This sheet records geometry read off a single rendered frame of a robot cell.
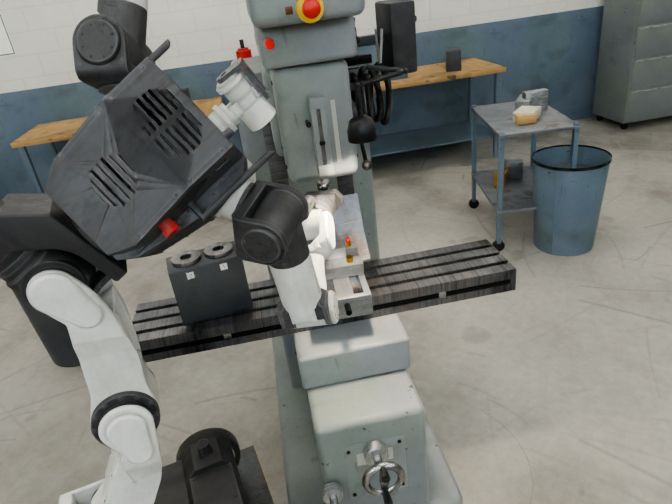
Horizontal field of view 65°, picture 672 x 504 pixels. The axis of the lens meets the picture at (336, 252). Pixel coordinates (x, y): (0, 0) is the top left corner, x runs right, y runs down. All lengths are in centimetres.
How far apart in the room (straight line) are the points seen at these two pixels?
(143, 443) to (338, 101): 95
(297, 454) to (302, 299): 116
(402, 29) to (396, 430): 120
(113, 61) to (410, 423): 117
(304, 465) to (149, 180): 147
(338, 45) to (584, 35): 555
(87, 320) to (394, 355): 90
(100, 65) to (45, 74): 495
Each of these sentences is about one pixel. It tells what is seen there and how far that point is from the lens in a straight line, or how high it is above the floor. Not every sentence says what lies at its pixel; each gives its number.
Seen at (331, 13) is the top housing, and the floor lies 174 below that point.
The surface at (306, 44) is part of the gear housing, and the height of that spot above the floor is 168.
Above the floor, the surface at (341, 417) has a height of 72.
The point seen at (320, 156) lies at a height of 140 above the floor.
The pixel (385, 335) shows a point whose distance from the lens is 162.
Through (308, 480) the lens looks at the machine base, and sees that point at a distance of 210.
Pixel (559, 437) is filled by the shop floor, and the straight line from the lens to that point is 252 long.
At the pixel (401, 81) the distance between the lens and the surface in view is 520.
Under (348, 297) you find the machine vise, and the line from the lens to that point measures 154.
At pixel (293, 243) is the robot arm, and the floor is 136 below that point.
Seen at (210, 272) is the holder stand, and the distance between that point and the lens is 163.
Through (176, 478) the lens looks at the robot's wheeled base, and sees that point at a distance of 175.
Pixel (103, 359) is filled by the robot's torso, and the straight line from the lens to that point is 121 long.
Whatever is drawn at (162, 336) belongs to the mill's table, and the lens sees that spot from 169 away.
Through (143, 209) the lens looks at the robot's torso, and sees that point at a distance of 93.
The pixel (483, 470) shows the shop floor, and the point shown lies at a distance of 236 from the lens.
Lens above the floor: 181
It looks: 27 degrees down
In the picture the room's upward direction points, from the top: 8 degrees counter-clockwise
